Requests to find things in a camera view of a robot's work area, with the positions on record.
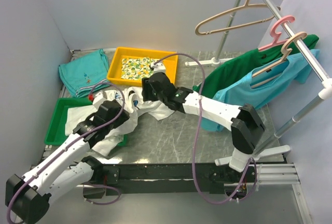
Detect white daisy print t-shirt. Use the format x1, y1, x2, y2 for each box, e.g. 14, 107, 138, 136
64, 87, 174, 156

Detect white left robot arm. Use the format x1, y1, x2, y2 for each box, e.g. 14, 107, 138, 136
5, 100, 129, 223

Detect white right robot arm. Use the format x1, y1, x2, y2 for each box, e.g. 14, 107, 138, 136
142, 72, 265, 182

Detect teal folded t-shirt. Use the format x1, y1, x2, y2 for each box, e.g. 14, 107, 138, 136
58, 49, 109, 98

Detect green t-shirt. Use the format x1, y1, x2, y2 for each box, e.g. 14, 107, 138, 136
190, 34, 320, 104

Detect light blue t-shirt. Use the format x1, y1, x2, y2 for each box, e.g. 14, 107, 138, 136
201, 49, 321, 132

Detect beige hanger with shirt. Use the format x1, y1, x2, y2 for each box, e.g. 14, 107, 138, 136
252, 31, 308, 78

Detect beige empty hanger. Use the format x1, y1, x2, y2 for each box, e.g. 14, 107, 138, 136
195, 0, 274, 36

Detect pink hanger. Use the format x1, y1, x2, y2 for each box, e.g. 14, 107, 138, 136
258, 15, 295, 52

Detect lemon print folded cloth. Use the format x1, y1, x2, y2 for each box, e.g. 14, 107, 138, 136
120, 57, 158, 80

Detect yellow plastic tray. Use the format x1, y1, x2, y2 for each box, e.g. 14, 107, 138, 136
106, 47, 178, 87

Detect green plastic tray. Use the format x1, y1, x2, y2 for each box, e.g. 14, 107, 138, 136
44, 98, 125, 146

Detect black base beam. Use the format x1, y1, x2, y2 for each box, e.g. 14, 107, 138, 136
91, 163, 242, 194

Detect metal clothes rack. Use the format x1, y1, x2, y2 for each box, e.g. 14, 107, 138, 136
185, 0, 332, 167

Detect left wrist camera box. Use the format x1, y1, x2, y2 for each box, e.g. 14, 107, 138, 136
88, 91, 107, 109

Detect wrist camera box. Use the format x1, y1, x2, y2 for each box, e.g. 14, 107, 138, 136
88, 91, 107, 109
149, 62, 166, 74

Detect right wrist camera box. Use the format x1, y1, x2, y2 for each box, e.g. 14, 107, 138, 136
149, 62, 166, 74

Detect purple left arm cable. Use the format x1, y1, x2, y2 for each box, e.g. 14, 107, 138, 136
6, 81, 126, 222

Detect aluminium rail frame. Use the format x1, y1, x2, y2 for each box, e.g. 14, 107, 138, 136
15, 49, 312, 224

